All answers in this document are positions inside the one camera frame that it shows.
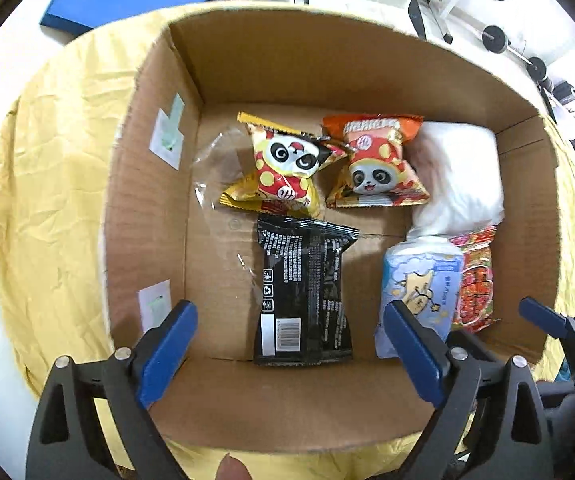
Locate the red snack packet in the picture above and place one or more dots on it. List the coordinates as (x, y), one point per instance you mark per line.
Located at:
(475, 285)

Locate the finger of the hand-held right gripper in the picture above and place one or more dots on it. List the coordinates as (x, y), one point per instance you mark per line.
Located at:
(542, 316)

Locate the white plastic bag packet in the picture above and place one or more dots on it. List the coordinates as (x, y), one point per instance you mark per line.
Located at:
(462, 175)

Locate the orange panda snack packet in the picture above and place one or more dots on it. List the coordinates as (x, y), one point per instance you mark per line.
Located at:
(372, 160)

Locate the short barbell with black plates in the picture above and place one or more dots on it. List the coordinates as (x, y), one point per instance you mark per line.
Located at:
(495, 39)

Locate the cardboard box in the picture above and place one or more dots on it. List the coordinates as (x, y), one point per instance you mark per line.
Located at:
(292, 60)

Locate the black snack packet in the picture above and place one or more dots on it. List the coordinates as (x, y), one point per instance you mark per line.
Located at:
(307, 285)

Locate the person's left hand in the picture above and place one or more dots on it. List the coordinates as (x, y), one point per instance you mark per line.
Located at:
(235, 467)

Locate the black weight bench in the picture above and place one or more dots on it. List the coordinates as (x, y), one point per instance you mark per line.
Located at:
(417, 20)

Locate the clear plastic wrapper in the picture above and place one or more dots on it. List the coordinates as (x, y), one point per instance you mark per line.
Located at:
(215, 165)

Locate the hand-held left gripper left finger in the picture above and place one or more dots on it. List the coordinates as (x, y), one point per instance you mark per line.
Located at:
(167, 350)

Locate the black bag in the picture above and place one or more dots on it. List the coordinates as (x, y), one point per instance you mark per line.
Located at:
(563, 92)

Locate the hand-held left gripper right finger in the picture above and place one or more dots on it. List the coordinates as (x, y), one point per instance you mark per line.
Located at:
(412, 355)

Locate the yellow tablecloth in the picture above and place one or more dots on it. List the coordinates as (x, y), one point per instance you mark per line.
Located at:
(52, 185)

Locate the blue tissue pack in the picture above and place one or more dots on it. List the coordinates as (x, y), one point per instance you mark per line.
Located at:
(417, 275)

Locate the yellow panda snack packet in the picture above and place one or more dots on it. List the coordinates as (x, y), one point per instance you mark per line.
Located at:
(282, 160)

